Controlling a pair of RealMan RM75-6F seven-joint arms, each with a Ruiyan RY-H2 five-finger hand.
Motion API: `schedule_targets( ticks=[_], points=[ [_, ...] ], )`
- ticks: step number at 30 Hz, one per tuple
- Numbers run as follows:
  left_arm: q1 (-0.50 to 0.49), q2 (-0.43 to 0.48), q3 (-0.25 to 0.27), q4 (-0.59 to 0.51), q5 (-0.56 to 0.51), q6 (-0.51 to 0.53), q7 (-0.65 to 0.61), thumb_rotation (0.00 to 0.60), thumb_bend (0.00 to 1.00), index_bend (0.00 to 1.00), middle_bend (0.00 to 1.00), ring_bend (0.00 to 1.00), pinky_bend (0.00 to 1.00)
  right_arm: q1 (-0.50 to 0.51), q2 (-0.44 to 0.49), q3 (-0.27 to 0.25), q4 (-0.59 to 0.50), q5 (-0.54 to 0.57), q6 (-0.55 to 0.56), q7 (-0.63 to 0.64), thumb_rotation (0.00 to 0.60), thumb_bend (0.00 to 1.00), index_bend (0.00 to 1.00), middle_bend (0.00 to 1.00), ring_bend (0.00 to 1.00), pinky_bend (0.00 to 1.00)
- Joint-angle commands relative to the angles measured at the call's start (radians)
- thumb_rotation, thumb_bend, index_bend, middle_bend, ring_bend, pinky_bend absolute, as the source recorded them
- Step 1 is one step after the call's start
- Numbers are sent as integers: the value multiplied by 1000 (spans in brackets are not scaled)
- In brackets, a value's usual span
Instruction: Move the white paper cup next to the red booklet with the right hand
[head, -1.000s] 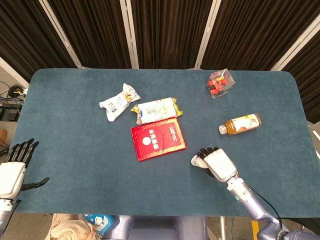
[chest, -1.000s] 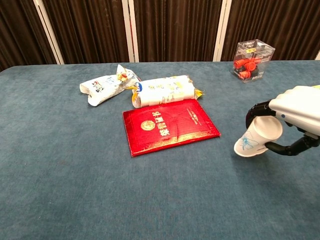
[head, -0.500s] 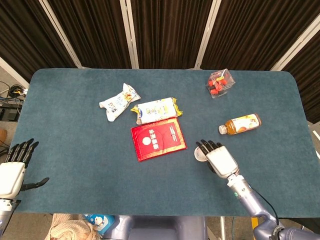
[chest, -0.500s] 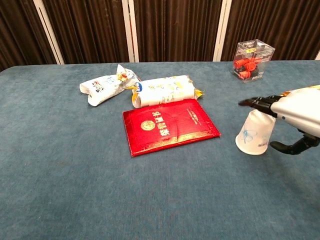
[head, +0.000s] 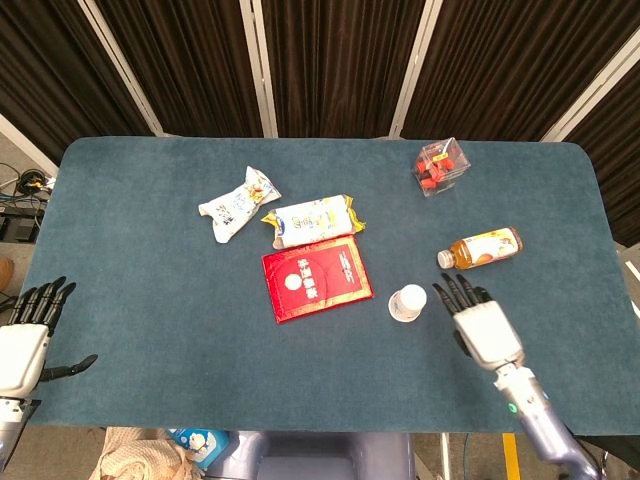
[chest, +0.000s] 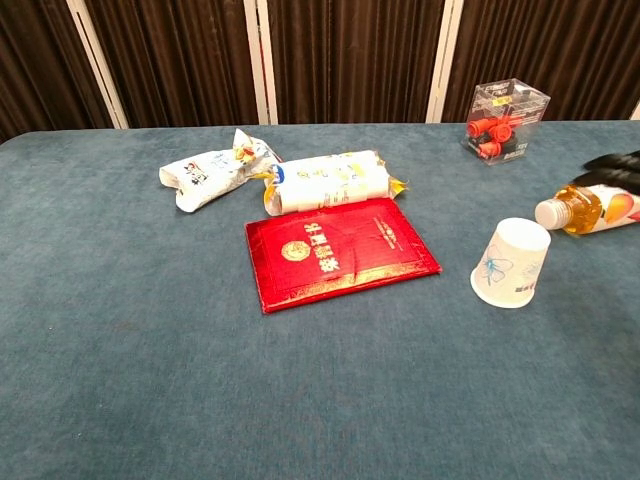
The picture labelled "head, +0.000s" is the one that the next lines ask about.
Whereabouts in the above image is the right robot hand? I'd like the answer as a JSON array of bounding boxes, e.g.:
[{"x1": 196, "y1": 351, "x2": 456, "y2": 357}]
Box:
[{"x1": 431, "y1": 272, "x2": 526, "y2": 372}]

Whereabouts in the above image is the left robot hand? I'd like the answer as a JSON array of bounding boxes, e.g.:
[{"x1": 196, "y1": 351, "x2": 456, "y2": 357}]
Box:
[{"x1": 0, "y1": 275, "x2": 100, "y2": 400}]

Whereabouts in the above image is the white paper cup blue flower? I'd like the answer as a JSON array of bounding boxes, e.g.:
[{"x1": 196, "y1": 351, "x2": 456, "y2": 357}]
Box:
[{"x1": 387, "y1": 283, "x2": 429, "y2": 324}]

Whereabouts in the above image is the orange juice bottle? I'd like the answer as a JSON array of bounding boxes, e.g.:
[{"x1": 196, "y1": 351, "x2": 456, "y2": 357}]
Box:
[{"x1": 437, "y1": 227, "x2": 525, "y2": 271}]

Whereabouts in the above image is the yellow floor tape strip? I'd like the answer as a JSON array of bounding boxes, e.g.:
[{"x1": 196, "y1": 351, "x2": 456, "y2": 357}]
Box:
[{"x1": 501, "y1": 433, "x2": 522, "y2": 480}]

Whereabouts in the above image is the beige knitted cloth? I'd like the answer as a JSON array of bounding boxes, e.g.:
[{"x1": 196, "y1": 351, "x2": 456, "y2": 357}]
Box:
[{"x1": 89, "y1": 426, "x2": 206, "y2": 480}]

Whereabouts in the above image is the clear plastic box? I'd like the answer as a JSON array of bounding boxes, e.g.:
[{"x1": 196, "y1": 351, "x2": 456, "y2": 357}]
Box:
[{"x1": 410, "y1": 137, "x2": 471, "y2": 198}]

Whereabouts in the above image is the blue felt table cloth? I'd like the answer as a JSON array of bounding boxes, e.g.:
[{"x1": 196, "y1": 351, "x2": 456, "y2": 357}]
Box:
[{"x1": 22, "y1": 135, "x2": 640, "y2": 435}]

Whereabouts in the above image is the red certificate book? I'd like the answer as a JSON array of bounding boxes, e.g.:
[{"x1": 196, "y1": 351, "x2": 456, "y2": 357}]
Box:
[{"x1": 261, "y1": 234, "x2": 375, "y2": 326}]

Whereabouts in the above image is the blue printed package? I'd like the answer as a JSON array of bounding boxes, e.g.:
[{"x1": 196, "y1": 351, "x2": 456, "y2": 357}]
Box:
[{"x1": 167, "y1": 428, "x2": 232, "y2": 471}]

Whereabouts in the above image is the grey robot torso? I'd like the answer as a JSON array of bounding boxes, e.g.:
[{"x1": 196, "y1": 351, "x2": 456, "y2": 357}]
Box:
[{"x1": 207, "y1": 432, "x2": 416, "y2": 480}]

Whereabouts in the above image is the white yellow biscuit pack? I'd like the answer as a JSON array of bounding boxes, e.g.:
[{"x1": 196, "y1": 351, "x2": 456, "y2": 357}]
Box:
[{"x1": 260, "y1": 194, "x2": 367, "y2": 250}]

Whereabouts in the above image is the dark brown pleated curtain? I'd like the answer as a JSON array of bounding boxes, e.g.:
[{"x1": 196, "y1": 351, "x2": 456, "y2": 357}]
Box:
[
  {"x1": 94, "y1": 0, "x2": 264, "y2": 139},
  {"x1": 402, "y1": 0, "x2": 640, "y2": 142},
  {"x1": 262, "y1": 0, "x2": 426, "y2": 139},
  {"x1": 564, "y1": 49, "x2": 640, "y2": 249},
  {"x1": 0, "y1": 0, "x2": 156, "y2": 164}
]

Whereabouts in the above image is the crumpled white snack packet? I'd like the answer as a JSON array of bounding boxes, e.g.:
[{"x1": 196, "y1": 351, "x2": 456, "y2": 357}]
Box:
[{"x1": 197, "y1": 165, "x2": 283, "y2": 245}]

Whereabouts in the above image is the black cable bundle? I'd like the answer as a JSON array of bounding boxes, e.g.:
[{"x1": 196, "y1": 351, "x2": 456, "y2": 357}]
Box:
[{"x1": 0, "y1": 162, "x2": 56, "y2": 214}]

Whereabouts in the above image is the white partition frame post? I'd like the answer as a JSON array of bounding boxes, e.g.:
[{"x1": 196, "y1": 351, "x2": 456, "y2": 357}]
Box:
[
  {"x1": 388, "y1": 0, "x2": 444, "y2": 140},
  {"x1": 542, "y1": 28, "x2": 640, "y2": 143},
  {"x1": 77, "y1": 0, "x2": 169, "y2": 137},
  {"x1": 0, "y1": 113, "x2": 60, "y2": 176},
  {"x1": 238, "y1": 0, "x2": 279, "y2": 139}
]

